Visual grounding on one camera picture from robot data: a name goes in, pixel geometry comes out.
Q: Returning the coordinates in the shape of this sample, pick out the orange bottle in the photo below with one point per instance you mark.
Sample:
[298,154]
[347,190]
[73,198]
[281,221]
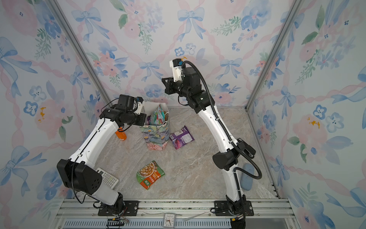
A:
[121,135]

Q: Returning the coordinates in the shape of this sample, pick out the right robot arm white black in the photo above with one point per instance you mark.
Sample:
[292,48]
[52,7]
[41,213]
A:
[226,158]

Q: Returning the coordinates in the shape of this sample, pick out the floral paper gift bag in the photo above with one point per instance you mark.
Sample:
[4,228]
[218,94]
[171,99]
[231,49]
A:
[156,137]

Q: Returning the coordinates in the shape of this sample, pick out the aluminium frame rail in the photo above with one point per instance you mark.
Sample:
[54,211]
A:
[189,214]

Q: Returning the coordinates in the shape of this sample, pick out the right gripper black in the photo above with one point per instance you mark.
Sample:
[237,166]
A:
[168,87]

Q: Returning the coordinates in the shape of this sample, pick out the black stapler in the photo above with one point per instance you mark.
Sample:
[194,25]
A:
[247,149]

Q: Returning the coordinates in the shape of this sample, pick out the teal Fox's mint blossom packet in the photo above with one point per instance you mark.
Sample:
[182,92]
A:
[157,118]

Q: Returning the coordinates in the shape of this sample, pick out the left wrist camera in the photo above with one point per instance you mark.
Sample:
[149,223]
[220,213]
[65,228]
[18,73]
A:
[129,104]

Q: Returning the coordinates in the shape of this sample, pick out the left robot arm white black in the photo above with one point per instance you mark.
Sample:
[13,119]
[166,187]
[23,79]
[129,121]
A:
[78,173]

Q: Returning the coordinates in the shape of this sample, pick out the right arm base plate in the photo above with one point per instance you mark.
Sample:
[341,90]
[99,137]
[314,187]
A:
[233,209]

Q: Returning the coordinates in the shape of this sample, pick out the white calculator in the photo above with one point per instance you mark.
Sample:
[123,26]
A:
[108,179]

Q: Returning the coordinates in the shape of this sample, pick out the orange green noodle packet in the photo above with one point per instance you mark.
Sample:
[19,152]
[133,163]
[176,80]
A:
[149,174]

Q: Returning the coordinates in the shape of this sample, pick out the small white clock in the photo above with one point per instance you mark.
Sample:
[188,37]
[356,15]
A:
[169,220]

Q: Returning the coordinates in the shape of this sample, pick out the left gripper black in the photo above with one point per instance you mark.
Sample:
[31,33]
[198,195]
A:
[143,119]

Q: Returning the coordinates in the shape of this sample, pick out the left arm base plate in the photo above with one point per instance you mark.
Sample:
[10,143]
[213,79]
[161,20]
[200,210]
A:
[124,208]

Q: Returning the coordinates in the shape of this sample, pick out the purple candy packet rear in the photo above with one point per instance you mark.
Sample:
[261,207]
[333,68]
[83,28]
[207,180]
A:
[181,138]

